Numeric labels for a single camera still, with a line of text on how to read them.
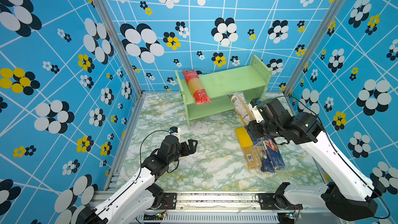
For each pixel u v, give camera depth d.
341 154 0.39
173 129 0.72
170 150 0.60
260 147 0.89
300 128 0.39
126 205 0.46
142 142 0.96
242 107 0.67
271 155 0.85
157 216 0.70
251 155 0.85
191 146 0.71
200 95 0.75
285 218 0.69
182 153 0.71
